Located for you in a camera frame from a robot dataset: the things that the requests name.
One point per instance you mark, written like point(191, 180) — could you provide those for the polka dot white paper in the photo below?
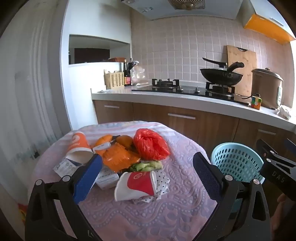
point(161, 183)

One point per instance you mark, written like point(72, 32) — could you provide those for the wooden cutting board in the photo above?
point(247, 69)

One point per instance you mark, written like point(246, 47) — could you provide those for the white crumpled cloth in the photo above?
point(284, 112)

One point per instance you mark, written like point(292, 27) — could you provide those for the wooden kitchen base cabinet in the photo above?
point(150, 113)

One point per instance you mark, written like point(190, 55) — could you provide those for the clear plastic bag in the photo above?
point(140, 76)

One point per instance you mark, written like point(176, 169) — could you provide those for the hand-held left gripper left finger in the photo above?
point(87, 176)

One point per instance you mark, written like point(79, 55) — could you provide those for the beige slotted basket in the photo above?
point(114, 80)

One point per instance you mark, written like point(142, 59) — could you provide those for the small black object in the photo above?
point(115, 138)

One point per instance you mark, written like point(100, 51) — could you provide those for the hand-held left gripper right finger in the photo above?
point(205, 176)

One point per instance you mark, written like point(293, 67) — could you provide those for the black wok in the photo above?
point(219, 75)

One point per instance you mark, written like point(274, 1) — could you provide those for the large orange peel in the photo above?
point(103, 140)

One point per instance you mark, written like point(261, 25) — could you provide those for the person's right hand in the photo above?
point(283, 208)

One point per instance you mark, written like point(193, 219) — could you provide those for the red plastic bag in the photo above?
point(150, 143)

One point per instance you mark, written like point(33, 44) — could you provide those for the red paper cup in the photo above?
point(138, 184)

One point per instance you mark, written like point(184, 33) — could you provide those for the colourful puzzle cube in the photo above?
point(256, 102)

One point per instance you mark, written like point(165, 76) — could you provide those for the green vegetable scrap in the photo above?
point(148, 165)

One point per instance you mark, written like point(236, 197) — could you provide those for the dark soy sauce bottle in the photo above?
point(126, 76)

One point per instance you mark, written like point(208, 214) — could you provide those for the dark capped bottle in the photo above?
point(132, 63)

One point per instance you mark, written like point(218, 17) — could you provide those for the red yellow packet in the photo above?
point(22, 214)

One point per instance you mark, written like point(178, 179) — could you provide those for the black gas stove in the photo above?
point(185, 89)

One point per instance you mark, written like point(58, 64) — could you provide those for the white medicine box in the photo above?
point(107, 180)

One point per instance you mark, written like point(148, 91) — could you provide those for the brown box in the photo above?
point(116, 59)

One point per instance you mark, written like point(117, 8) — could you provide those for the white blister pack box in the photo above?
point(63, 168)

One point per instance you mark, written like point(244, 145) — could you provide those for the white paper sheet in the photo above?
point(101, 90)

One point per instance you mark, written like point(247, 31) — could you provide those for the beige rice cooker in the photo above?
point(266, 88)

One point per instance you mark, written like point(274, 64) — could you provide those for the small orange peel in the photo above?
point(124, 141)

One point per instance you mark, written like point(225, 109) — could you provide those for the orange paper cup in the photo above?
point(78, 144)

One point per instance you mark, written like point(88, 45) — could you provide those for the light blue plastic basket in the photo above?
point(238, 160)

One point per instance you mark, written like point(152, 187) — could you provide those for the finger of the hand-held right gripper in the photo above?
point(291, 144)
point(277, 173)

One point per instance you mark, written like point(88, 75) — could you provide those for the orange wall cabinet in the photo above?
point(266, 23)

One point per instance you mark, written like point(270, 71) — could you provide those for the orange plastic bag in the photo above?
point(120, 157)

